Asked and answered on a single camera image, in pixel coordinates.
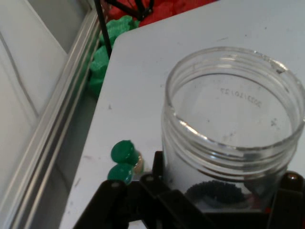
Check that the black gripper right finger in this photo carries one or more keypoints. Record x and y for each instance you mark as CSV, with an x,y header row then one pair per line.
x,y
290,205

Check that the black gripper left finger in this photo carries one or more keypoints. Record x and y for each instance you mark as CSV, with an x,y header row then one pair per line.
x,y
147,205

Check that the black tripod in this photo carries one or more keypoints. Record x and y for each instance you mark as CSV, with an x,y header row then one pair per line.
x,y
104,31

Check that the black seeds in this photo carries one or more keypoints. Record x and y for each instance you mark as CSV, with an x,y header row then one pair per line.
x,y
214,190

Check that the clear plastic jar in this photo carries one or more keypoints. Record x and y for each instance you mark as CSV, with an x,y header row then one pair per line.
x,y
226,152

